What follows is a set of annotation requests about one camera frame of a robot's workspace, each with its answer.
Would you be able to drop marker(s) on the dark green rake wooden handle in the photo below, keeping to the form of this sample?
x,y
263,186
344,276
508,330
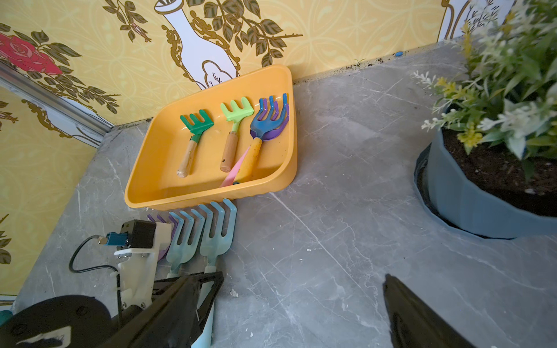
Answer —
x,y
197,125

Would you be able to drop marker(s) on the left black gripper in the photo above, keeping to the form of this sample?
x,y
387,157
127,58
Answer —
x,y
81,321

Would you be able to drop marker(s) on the green artificial plant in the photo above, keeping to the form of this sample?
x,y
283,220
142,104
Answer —
x,y
507,94

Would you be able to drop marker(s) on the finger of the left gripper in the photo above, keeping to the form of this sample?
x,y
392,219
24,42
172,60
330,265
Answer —
x,y
209,291

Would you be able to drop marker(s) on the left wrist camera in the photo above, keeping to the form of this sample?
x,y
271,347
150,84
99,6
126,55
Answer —
x,y
138,243

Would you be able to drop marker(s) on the purple rake pink handle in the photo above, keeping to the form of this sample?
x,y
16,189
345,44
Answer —
x,y
169,220
230,178

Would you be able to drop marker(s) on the light green rake wooden handle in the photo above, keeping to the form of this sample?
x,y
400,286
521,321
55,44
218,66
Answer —
x,y
235,114

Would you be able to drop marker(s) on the orange plastic storage tray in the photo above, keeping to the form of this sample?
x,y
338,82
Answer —
x,y
154,182

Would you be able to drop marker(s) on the dark blue rake yellow handle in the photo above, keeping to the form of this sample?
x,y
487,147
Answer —
x,y
273,121

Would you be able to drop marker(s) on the blue-grey plastic flower pot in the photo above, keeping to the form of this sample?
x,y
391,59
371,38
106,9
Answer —
x,y
470,209

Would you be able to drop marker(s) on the light blue rake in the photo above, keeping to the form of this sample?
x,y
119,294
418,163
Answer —
x,y
186,239
211,248

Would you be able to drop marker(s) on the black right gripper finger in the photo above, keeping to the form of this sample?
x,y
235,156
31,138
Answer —
x,y
413,323

